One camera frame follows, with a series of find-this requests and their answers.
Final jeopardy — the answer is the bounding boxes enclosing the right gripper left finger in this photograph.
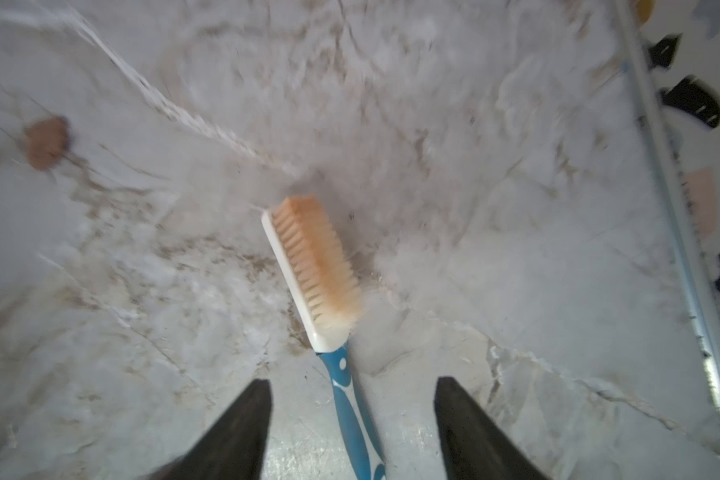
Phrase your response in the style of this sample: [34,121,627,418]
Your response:
[149,379,273,480]

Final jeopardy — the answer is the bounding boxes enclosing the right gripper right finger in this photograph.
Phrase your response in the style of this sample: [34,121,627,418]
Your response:
[434,377,546,480]

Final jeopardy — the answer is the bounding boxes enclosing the fallen mud piece right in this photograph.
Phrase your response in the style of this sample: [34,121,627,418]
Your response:
[24,116,70,171]

